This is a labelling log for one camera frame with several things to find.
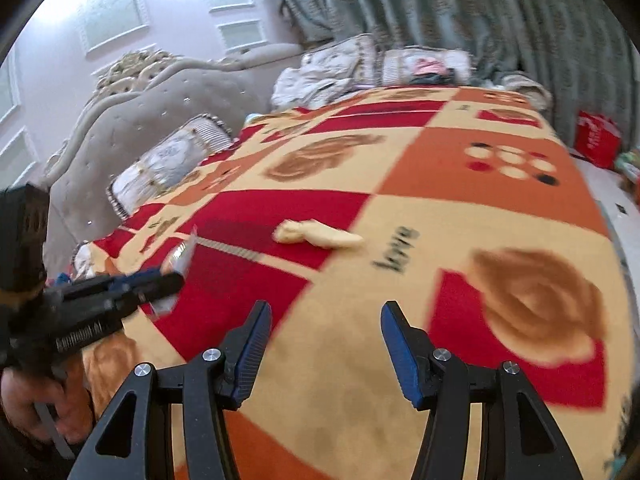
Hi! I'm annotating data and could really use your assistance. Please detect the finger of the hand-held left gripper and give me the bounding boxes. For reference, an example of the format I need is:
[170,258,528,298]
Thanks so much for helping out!
[100,274,184,318]
[47,267,163,301]

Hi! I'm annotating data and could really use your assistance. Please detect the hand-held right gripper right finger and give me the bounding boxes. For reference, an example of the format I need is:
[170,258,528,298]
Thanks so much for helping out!
[380,300,583,480]

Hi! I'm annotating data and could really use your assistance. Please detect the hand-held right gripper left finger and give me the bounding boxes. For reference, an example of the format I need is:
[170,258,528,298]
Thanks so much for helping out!
[67,300,273,480]

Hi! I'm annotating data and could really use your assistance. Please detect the clear silver wrapper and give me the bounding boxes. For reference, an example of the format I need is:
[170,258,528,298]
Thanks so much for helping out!
[150,227,198,321]

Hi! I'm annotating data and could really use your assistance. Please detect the pale yellow wrapper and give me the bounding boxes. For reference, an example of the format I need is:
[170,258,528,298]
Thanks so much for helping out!
[272,219,365,251]

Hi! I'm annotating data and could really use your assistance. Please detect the person's left forearm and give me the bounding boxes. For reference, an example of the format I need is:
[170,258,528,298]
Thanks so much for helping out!
[0,425,76,480]

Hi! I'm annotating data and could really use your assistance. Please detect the person's left hand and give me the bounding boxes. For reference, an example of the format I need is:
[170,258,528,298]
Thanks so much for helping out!
[0,355,96,446]

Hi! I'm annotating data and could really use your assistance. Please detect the pile of small cloths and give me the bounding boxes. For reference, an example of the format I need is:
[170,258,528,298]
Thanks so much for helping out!
[70,242,108,281]

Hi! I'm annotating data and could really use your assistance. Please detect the orange red printed blanket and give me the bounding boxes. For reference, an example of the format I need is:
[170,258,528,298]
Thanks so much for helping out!
[75,85,633,480]

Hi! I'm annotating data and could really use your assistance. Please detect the striped floral bolster pillow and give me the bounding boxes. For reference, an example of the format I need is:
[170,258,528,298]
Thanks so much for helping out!
[107,115,233,218]

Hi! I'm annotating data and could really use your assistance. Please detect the beige tufted headboard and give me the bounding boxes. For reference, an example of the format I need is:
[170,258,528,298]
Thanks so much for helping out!
[42,42,306,261]

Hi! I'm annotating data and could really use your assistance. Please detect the white crumpled duvet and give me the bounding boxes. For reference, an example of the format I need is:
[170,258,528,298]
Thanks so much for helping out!
[270,65,361,111]

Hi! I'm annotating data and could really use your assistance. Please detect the dark cloth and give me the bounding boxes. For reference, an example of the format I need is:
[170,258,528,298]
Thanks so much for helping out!
[410,72,458,86]

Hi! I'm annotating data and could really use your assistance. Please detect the long floral pillow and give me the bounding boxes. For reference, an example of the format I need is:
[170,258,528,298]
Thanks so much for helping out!
[380,47,473,86]

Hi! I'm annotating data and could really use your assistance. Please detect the square tasselled floral pillow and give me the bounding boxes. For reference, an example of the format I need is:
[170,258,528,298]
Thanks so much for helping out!
[300,35,378,86]

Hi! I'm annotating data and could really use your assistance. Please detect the pink cloth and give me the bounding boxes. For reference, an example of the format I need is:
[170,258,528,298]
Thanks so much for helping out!
[412,57,448,76]

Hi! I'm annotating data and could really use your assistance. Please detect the red paper shopping bag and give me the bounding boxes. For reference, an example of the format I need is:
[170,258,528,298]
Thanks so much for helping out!
[572,110,623,168]

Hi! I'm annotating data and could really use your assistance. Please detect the green snack bag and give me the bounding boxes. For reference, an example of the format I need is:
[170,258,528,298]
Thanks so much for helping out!
[615,150,640,186]

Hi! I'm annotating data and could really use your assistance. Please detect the beige lace-trimmed cushion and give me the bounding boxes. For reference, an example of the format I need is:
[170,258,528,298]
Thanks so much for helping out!
[495,74,553,111]

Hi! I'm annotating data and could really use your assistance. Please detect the green patterned curtain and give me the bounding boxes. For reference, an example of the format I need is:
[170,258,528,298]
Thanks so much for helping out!
[260,0,631,133]

